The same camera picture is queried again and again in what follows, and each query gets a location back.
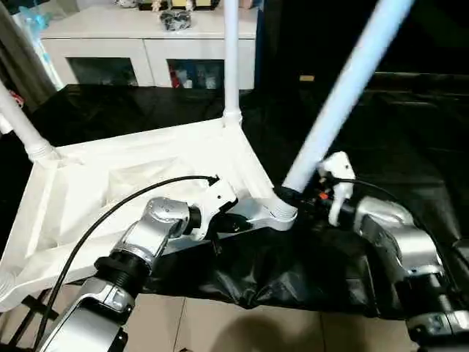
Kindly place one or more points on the black folding table frame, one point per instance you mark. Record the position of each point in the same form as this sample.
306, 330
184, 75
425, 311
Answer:
18, 323

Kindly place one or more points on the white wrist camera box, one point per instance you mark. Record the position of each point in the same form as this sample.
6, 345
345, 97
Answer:
338, 180
212, 198

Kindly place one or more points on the white plastic table leg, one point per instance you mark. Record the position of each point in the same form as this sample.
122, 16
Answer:
22, 125
231, 59
344, 95

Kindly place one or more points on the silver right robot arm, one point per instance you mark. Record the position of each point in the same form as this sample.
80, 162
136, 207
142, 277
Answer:
396, 249

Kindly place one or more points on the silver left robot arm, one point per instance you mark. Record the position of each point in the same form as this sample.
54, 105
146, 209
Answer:
132, 249

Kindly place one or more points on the white plastic table top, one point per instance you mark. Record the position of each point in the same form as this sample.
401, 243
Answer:
88, 176

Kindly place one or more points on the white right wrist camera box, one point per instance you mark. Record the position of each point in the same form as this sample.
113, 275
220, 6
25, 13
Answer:
338, 180

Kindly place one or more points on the white sideboard with glass doors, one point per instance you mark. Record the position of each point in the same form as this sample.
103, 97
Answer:
146, 44

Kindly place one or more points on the blue lit device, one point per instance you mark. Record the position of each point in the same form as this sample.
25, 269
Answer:
31, 22

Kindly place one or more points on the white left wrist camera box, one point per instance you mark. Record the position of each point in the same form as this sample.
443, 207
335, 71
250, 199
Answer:
212, 198

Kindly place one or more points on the grey curtain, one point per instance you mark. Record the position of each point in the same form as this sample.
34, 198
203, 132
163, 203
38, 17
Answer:
22, 51

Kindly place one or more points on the black plastic mat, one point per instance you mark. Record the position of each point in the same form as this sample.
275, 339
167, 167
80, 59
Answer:
315, 279

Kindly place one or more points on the small beige label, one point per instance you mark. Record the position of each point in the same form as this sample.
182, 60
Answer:
306, 78

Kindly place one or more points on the dark object on cabinet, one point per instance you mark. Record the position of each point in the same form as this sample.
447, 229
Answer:
176, 20

